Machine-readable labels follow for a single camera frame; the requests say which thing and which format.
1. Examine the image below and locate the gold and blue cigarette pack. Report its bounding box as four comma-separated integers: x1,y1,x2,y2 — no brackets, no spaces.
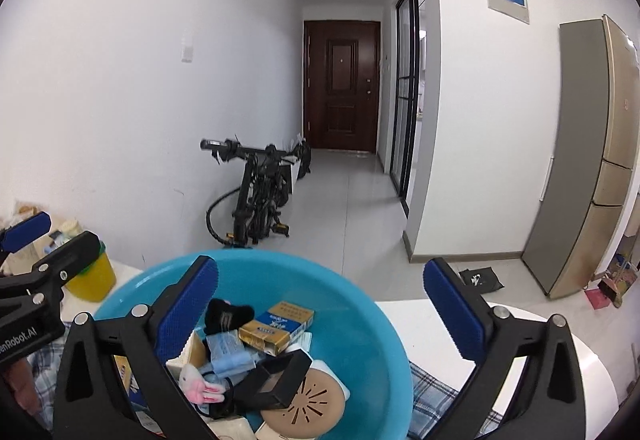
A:
238,301,316,356

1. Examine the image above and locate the black bicycle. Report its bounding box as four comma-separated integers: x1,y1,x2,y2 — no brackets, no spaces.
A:
200,136,313,248

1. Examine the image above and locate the black frame box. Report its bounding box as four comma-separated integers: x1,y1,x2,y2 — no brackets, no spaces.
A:
232,349,313,411

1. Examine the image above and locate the person's left hand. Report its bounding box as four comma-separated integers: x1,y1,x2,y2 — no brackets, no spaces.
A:
5,359,44,416

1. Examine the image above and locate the gold fridge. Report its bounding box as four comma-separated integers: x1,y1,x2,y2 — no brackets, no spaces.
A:
521,14,640,301

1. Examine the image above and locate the black fuzzy hair band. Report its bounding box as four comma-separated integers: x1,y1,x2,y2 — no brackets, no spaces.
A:
204,299,256,336

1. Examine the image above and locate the small light blue packet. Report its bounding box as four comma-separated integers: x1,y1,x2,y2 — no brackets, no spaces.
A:
207,331,243,357
214,351,253,375

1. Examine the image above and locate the black bag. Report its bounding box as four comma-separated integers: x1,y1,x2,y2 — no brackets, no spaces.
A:
459,266,505,295

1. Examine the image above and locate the white tissue packet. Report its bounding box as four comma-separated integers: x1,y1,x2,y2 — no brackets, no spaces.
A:
207,415,257,440

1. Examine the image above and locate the yellow bin with green rim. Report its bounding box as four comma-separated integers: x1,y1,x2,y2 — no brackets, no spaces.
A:
65,240,117,303

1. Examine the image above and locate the black-framed glass sliding door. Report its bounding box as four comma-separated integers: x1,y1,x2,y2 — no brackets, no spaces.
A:
389,0,426,201

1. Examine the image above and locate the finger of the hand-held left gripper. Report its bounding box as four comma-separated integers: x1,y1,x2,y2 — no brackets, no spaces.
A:
0,211,52,266
0,230,101,318

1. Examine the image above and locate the beige round slotted disc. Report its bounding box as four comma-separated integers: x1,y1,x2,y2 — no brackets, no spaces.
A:
260,366,347,438

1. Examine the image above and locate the gold and blue box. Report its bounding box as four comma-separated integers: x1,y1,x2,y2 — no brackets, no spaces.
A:
113,355,151,421

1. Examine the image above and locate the blue plastic basin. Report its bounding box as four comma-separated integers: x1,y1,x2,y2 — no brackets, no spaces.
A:
92,250,415,440

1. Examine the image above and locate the pink rabbit hair tie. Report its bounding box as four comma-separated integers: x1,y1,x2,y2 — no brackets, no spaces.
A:
180,362,236,406

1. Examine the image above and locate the plaid cloth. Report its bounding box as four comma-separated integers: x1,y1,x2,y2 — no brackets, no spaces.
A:
25,350,503,440

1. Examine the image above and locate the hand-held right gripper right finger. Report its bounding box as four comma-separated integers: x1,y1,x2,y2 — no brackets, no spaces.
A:
422,257,588,440

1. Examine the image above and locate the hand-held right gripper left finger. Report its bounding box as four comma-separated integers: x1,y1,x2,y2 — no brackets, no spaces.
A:
52,255,221,440

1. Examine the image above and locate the dark brown door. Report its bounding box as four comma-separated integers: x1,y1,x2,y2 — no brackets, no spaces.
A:
303,19,382,153

